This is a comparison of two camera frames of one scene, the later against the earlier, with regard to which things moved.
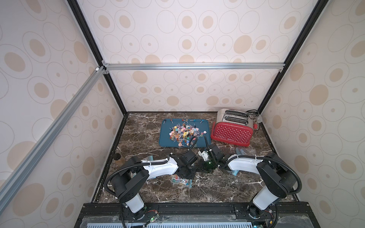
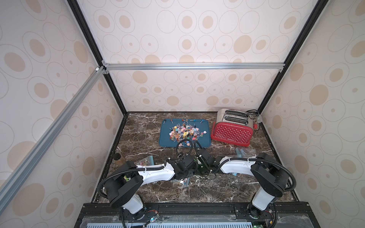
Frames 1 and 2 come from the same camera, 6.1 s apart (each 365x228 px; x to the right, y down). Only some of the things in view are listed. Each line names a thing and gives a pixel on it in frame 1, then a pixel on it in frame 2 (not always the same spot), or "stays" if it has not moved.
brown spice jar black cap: (119, 160) stays
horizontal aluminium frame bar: (194, 66) stays
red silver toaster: (235, 127) stays
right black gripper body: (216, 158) -> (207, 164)
